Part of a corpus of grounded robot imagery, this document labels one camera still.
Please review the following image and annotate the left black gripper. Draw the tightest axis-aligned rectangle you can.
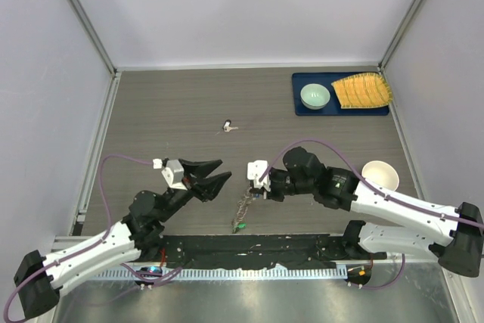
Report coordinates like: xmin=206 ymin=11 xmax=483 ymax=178
xmin=157 ymin=159 xmax=231 ymax=222

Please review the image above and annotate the metal disc with keyrings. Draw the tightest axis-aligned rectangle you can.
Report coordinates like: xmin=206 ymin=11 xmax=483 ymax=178
xmin=231 ymin=185 xmax=255 ymax=234

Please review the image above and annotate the key with green tag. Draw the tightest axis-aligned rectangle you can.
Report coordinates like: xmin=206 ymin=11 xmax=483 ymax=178
xmin=232 ymin=223 xmax=247 ymax=234

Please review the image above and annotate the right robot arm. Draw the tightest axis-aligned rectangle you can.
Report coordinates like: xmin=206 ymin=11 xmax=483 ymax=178
xmin=247 ymin=147 xmax=483 ymax=278

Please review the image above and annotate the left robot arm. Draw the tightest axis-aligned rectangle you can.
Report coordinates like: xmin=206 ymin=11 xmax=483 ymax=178
xmin=3 ymin=158 xmax=231 ymax=322

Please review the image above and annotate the key with black tag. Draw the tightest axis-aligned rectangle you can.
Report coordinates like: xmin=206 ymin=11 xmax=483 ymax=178
xmin=222 ymin=120 xmax=238 ymax=132

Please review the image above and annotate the pale green bowl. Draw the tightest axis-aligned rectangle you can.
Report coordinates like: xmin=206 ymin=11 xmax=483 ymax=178
xmin=299 ymin=84 xmax=330 ymax=110

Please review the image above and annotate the blue tray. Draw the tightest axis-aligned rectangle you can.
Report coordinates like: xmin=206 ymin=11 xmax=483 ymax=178
xmin=292 ymin=72 xmax=389 ymax=116

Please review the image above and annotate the cream bowl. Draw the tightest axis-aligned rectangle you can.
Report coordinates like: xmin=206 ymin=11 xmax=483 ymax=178
xmin=361 ymin=160 xmax=400 ymax=191

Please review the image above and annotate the yellow woven cloth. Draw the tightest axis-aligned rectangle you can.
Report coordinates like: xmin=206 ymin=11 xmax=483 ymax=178
xmin=331 ymin=73 xmax=393 ymax=110

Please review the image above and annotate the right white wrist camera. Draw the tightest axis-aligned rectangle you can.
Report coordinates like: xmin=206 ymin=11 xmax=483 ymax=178
xmin=247 ymin=160 xmax=271 ymax=192

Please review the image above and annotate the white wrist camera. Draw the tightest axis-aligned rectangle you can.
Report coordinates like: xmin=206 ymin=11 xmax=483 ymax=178
xmin=152 ymin=158 xmax=187 ymax=191
xmin=247 ymin=160 xmax=271 ymax=192

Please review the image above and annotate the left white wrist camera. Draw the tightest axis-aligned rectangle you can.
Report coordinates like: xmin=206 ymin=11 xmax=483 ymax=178
xmin=152 ymin=158 xmax=187 ymax=191

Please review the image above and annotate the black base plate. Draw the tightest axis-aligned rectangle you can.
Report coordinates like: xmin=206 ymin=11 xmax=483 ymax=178
xmin=143 ymin=232 xmax=389 ymax=269

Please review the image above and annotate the white cable duct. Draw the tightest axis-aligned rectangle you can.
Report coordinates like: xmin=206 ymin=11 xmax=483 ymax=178
xmin=90 ymin=266 xmax=348 ymax=282

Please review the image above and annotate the front aluminium frame rail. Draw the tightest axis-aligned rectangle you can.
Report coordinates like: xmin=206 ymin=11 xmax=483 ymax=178
xmin=51 ymin=225 xmax=438 ymax=262

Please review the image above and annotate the aluminium frame rail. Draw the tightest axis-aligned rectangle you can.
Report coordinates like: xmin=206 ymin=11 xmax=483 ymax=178
xmin=67 ymin=0 xmax=120 ymax=236
xmin=51 ymin=225 xmax=438 ymax=262
xmin=378 ymin=0 xmax=427 ymax=200

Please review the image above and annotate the left aluminium frame rail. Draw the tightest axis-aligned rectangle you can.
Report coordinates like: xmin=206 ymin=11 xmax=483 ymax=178
xmin=67 ymin=0 xmax=120 ymax=236

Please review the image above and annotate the right aluminium frame rail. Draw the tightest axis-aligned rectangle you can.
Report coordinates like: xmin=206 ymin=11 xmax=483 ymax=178
xmin=378 ymin=0 xmax=427 ymax=200

